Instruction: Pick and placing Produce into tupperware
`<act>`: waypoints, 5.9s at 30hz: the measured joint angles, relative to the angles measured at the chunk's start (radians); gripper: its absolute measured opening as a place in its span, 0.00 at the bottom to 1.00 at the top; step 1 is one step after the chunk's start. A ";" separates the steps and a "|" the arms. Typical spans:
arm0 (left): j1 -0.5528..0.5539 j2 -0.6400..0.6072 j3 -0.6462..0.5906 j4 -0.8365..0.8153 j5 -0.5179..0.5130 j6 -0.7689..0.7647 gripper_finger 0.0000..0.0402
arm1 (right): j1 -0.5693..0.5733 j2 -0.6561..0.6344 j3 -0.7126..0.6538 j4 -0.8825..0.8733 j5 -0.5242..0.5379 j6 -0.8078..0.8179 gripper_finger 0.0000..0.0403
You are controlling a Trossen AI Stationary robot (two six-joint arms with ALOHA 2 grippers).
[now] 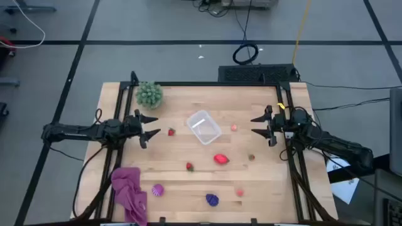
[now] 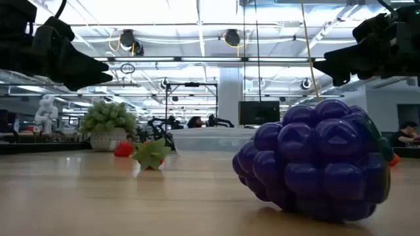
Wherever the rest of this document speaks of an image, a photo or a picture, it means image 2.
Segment purple toy grape bunch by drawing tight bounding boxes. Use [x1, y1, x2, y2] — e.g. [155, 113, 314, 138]
[232, 98, 395, 222]

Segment white humanoid robot figure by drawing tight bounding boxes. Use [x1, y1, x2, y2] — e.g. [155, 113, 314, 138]
[33, 94, 60, 134]

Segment small red toy strawberry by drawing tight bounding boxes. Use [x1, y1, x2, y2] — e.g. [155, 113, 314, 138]
[114, 140, 135, 158]

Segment thin black hanging cable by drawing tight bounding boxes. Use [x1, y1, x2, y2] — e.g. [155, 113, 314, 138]
[242, 0, 247, 127]

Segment white square column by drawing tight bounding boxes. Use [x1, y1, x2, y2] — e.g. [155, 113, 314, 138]
[217, 67, 244, 128]

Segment black looped ceiling cable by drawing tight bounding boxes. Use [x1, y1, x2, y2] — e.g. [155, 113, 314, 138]
[119, 62, 137, 75]

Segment seated person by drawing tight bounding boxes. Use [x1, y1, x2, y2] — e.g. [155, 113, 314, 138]
[390, 120, 420, 148]

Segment black monitor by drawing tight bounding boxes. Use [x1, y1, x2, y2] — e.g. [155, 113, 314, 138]
[238, 100, 281, 126]

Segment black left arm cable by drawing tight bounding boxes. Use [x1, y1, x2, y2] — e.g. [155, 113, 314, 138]
[53, 0, 68, 19]

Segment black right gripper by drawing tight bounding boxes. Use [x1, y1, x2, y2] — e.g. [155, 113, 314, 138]
[312, 12, 400, 88]

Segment yellow hanging cable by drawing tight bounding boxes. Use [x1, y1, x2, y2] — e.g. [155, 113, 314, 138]
[299, 0, 321, 102]

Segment clear plastic tupperware container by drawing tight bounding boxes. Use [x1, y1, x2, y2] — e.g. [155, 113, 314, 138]
[169, 127, 257, 155]

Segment red toy fruit green leaves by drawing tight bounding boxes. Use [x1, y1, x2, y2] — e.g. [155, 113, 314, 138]
[131, 137, 173, 172]

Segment orange toy produce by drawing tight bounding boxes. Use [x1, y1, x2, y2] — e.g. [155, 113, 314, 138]
[388, 153, 402, 168]

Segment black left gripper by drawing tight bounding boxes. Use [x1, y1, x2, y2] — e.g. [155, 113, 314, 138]
[31, 16, 114, 92]

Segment green plant in white pot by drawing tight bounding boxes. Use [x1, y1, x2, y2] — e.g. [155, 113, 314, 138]
[78, 99, 138, 153]

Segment black metal frame rig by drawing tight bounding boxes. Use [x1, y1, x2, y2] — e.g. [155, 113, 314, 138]
[163, 81, 219, 129]

